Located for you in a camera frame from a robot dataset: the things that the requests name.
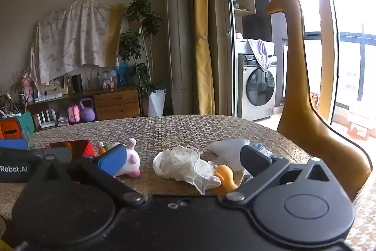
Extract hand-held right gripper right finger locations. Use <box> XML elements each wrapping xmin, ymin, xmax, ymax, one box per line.
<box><xmin>223</xmin><ymin>146</ymin><xmax>352</xmax><ymax>206</ymax></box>

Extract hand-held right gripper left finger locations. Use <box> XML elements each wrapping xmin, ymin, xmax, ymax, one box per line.
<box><xmin>26</xmin><ymin>145</ymin><xmax>146</xmax><ymax>208</ymax></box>

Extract red box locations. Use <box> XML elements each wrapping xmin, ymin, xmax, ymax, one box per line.
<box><xmin>45</xmin><ymin>139</ymin><xmax>96</xmax><ymax>159</ymax></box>

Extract white knit cloth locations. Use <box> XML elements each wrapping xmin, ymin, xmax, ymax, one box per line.
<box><xmin>207</xmin><ymin>139</ymin><xmax>250</xmax><ymax>178</ymax></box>

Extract clear plastic bag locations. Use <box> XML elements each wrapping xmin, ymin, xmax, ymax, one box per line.
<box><xmin>153</xmin><ymin>145</ymin><xmax>222</xmax><ymax>195</ymax></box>

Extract light blue face mask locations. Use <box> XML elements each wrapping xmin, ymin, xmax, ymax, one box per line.
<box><xmin>250</xmin><ymin>142</ymin><xmax>274</xmax><ymax>157</ymax></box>

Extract pink and white plush toy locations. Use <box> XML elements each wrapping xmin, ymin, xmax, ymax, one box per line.
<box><xmin>113</xmin><ymin>138</ymin><xmax>141</xmax><ymax>178</ymax></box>

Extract orange rubber duck toy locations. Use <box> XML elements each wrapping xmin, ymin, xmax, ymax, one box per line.
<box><xmin>214</xmin><ymin>164</ymin><xmax>239</xmax><ymax>195</ymax></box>

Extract teal and orange organizer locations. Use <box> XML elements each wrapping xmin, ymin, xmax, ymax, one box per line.
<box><xmin>0</xmin><ymin>111</ymin><xmax>35</xmax><ymax>141</ymax></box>

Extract white router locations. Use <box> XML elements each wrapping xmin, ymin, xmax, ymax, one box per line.
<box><xmin>34</xmin><ymin>109</ymin><xmax>58</xmax><ymax>128</ymax></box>

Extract purple kettlebell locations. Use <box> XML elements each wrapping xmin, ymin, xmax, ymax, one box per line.
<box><xmin>79</xmin><ymin>97</ymin><xmax>96</xmax><ymax>123</ymax></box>

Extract wooden sideboard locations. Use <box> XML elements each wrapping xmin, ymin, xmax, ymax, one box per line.
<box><xmin>25</xmin><ymin>86</ymin><xmax>141</xmax><ymax>131</ymax></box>

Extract pink toy suitcase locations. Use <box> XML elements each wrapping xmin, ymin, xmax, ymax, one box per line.
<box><xmin>67</xmin><ymin>104</ymin><xmax>81</xmax><ymax>124</ymax></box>

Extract makeup brush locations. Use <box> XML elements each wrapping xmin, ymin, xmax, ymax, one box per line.
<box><xmin>6</xmin><ymin>94</ymin><xmax>21</xmax><ymax>115</ymax></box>

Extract white planter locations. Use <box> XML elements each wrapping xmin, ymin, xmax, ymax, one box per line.
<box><xmin>148</xmin><ymin>89</ymin><xmax>166</xmax><ymax>117</ymax></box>

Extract white keyboard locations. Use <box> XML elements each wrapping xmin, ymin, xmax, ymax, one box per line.
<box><xmin>34</xmin><ymin>92</ymin><xmax>63</xmax><ymax>103</ymax></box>

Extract white washing machine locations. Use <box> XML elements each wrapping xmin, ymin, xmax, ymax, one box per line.
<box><xmin>235</xmin><ymin>39</ymin><xmax>278</xmax><ymax>121</ymax></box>

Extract pink doll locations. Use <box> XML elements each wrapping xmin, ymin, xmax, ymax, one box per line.
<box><xmin>20</xmin><ymin>73</ymin><xmax>34</xmax><ymax>103</ymax></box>

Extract clear jar with toys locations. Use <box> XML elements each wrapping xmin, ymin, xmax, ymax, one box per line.
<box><xmin>98</xmin><ymin>68</ymin><xmax>118</xmax><ymax>90</ymax></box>

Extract black speaker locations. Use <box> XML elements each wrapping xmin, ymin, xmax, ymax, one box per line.
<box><xmin>71</xmin><ymin>74</ymin><xmax>83</xmax><ymax>93</ymax></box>

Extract golden giraffe statue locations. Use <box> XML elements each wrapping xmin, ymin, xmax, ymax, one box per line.
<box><xmin>266</xmin><ymin>0</ymin><xmax>373</xmax><ymax>201</ymax></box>

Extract purple cloth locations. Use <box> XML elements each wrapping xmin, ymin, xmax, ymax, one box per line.
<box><xmin>247</xmin><ymin>39</ymin><xmax>270</xmax><ymax>72</ymax></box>

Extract red stool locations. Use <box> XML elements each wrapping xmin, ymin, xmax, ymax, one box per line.
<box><xmin>347</xmin><ymin>122</ymin><xmax>371</xmax><ymax>141</ymax></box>

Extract yellow curtain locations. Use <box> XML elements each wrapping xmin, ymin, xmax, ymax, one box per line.
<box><xmin>192</xmin><ymin>0</ymin><xmax>215</xmax><ymax>116</ymax></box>

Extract printed white sheet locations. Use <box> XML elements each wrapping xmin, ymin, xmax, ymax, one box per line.
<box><xmin>29</xmin><ymin>0</ymin><xmax>130</xmax><ymax>86</ymax></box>

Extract standing air conditioner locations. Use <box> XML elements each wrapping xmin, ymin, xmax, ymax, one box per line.
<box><xmin>162</xmin><ymin>0</ymin><xmax>195</xmax><ymax>116</ymax></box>

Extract green potted plant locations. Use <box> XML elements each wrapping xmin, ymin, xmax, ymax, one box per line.
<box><xmin>117</xmin><ymin>0</ymin><xmax>166</xmax><ymax>97</ymax></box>

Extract photo frame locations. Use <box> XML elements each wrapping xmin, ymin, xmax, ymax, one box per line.
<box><xmin>47</xmin><ymin>75</ymin><xmax>69</xmax><ymax>95</ymax></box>

